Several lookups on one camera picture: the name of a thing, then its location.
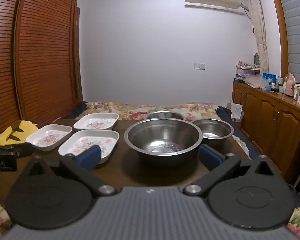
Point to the floral bedsheet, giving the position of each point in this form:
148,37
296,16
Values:
130,110

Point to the white floral rectangular plate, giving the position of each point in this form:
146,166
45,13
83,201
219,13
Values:
82,142
48,137
96,122

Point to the large stainless steel bowl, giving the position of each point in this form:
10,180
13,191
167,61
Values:
162,140

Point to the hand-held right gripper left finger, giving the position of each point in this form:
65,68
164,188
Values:
90,157

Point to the pink thermos jug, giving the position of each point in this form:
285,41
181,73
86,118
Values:
289,86

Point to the wooden cabinet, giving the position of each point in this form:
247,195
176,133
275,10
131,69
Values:
270,120

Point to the yellow plush toy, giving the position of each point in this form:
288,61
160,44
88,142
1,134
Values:
2,138

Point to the dark blue blanket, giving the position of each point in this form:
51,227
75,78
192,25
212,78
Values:
230,122

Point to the white power strip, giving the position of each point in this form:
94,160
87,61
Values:
200,102

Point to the grey window blind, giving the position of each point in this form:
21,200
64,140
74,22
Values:
297,30

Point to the dark clothing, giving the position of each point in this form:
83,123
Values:
76,110

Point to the louvered wooden wardrobe door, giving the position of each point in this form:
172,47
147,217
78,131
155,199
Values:
2,55
47,55

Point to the white wall switch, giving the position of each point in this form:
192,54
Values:
199,66

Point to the small green fan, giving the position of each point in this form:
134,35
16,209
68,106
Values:
257,58

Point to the white paper bag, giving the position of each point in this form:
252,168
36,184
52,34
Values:
236,112

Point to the blue printed box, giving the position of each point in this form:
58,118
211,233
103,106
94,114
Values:
268,80

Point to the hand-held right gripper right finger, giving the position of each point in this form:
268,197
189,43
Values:
210,158

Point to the cream curtain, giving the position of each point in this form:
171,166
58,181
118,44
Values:
258,30

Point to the wooden window frame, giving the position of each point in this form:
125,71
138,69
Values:
280,30

